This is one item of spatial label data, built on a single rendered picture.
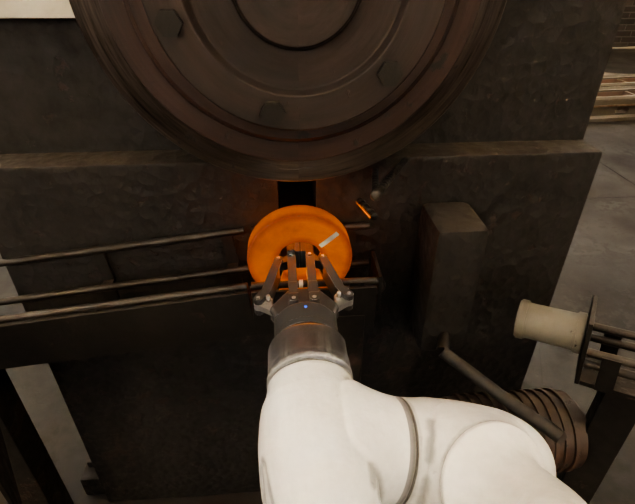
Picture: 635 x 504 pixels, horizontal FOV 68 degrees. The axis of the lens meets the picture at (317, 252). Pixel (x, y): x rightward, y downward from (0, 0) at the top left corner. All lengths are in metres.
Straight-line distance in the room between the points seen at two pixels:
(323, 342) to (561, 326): 0.38
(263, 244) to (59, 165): 0.32
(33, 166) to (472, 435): 0.67
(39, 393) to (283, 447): 1.35
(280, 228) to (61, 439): 1.06
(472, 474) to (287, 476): 0.15
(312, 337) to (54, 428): 1.19
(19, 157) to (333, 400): 0.61
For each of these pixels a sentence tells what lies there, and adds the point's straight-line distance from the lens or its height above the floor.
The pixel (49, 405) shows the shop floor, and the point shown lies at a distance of 1.66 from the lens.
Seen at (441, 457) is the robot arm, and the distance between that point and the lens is 0.45.
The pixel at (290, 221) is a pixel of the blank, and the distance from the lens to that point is 0.66.
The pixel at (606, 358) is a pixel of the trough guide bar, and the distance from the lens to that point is 0.75.
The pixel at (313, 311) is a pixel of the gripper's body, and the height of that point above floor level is 0.79.
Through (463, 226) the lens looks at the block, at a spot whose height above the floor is 0.80.
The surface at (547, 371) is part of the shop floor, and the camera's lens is 1.71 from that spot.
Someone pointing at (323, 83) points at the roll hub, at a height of 1.02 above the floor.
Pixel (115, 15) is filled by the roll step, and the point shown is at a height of 1.08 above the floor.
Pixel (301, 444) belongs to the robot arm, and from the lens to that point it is 0.41.
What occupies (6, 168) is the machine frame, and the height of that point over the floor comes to 0.87.
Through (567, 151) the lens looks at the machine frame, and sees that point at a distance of 0.84.
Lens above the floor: 1.13
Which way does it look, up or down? 33 degrees down
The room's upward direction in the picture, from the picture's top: straight up
